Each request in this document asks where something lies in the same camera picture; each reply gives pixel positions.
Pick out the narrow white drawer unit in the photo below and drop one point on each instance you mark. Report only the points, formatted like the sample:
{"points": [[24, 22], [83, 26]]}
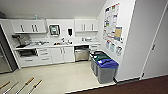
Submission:
{"points": [[95, 46]]}

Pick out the black soap dispenser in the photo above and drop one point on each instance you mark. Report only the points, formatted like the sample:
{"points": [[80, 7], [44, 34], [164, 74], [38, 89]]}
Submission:
{"points": [[70, 32]]}

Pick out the chrome sink faucet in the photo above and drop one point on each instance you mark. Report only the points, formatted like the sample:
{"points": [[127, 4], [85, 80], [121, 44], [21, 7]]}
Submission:
{"points": [[62, 40]]}

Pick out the white two-door sink cabinet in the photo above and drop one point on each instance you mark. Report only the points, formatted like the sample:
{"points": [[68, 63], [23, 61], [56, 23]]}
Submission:
{"points": [[62, 55]]}

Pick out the grey bin blue lid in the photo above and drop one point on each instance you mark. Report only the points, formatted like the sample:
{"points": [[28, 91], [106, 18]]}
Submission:
{"points": [[107, 71]]}

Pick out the steel paper towel dispenser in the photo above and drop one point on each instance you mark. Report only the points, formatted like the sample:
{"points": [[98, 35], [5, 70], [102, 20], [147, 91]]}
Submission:
{"points": [[54, 30]]}

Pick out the teal bottle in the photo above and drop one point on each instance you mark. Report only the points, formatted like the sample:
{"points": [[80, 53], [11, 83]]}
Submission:
{"points": [[36, 16]]}

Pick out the black built-in microwave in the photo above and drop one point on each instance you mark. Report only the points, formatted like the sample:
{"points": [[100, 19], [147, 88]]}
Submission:
{"points": [[27, 52]]}

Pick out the black coffee machine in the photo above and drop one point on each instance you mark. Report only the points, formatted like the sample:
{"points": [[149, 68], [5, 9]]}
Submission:
{"points": [[18, 39]]}

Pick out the white door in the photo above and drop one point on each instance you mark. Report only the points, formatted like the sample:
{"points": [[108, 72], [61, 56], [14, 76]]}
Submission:
{"points": [[156, 50]]}

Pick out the stainless steel refrigerator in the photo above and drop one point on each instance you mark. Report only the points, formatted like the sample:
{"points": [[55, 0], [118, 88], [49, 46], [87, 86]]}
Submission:
{"points": [[5, 56]]}

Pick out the white wall cabinet three doors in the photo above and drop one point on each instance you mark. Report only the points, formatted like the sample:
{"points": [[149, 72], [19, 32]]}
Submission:
{"points": [[86, 25]]}

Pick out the large colourful wall poster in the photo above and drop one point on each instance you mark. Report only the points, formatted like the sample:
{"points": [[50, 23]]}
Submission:
{"points": [[110, 21]]}

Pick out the white wall cabinet four doors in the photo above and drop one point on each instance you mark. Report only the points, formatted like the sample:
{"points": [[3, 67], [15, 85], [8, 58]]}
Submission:
{"points": [[28, 26]]}

